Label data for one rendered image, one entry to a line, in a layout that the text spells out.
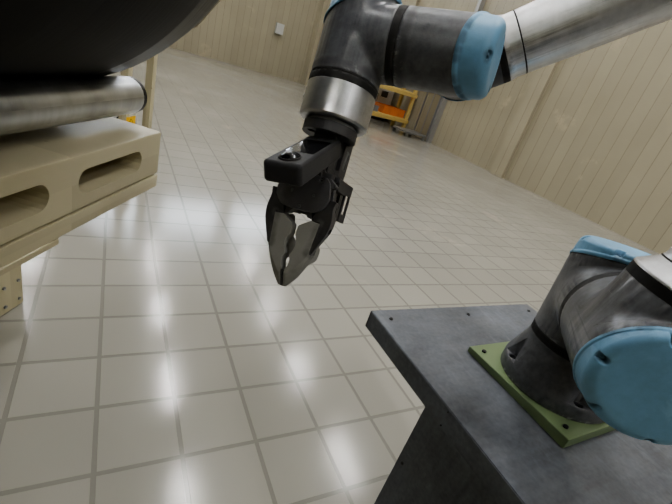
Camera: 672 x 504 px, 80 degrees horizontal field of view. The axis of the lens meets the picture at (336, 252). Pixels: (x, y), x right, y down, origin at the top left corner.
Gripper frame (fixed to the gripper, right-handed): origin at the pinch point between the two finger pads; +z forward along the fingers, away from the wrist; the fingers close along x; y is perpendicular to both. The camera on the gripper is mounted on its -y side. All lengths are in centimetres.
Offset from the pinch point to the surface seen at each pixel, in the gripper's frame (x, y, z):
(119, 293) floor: 99, 75, 38
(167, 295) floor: 86, 87, 36
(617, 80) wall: -145, 618, -333
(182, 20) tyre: 12.5, -13.2, -23.6
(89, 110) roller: 19.3, -15.2, -12.2
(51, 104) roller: 17.5, -20.2, -11.1
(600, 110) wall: -138, 633, -294
